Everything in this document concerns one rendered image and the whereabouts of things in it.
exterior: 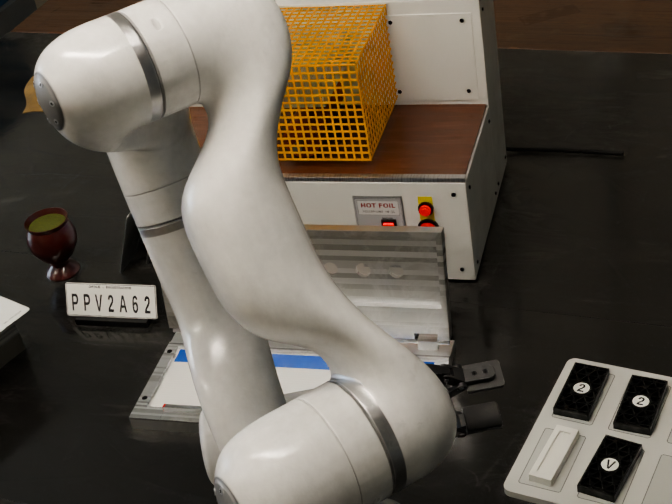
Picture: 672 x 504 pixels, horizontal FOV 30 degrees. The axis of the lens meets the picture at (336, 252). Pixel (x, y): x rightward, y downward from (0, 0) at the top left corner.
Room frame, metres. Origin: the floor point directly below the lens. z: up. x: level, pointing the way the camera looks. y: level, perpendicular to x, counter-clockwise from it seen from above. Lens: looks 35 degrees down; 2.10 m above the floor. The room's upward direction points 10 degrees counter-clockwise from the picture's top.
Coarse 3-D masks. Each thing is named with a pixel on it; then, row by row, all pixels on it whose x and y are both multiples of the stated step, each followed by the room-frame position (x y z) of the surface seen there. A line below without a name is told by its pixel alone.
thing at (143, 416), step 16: (176, 336) 1.55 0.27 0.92; (432, 336) 1.42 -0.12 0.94; (176, 352) 1.51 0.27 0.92; (272, 352) 1.47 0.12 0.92; (288, 352) 1.46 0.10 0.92; (304, 352) 1.45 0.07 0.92; (416, 352) 1.41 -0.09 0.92; (432, 352) 1.40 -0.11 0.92; (448, 352) 1.40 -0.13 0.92; (160, 368) 1.48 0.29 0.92; (160, 384) 1.44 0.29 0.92; (144, 400) 1.41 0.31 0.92; (144, 416) 1.38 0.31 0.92; (160, 416) 1.37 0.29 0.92; (176, 416) 1.36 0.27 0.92; (192, 416) 1.36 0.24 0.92; (192, 432) 1.35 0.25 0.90
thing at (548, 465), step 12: (552, 432) 1.20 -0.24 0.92; (564, 432) 1.19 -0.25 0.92; (576, 432) 1.19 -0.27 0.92; (552, 444) 1.18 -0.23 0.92; (564, 444) 1.17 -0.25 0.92; (540, 456) 1.16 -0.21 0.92; (552, 456) 1.16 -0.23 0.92; (564, 456) 1.15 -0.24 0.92; (540, 468) 1.14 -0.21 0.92; (552, 468) 1.13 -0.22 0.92; (540, 480) 1.12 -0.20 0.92; (552, 480) 1.12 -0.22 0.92
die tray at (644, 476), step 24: (576, 360) 1.34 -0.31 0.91; (624, 384) 1.27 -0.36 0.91; (552, 408) 1.25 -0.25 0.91; (600, 408) 1.24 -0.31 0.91; (600, 432) 1.19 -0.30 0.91; (624, 432) 1.18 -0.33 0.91; (528, 456) 1.17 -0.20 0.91; (576, 456) 1.16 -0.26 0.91; (648, 456) 1.13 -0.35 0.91; (528, 480) 1.13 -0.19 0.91; (576, 480) 1.12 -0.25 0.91; (648, 480) 1.09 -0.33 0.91
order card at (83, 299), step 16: (80, 288) 1.68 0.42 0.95; (96, 288) 1.67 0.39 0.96; (112, 288) 1.66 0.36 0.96; (128, 288) 1.65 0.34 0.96; (144, 288) 1.64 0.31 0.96; (80, 304) 1.67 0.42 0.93; (96, 304) 1.66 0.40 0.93; (112, 304) 1.65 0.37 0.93; (128, 304) 1.64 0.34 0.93; (144, 304) 1.63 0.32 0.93
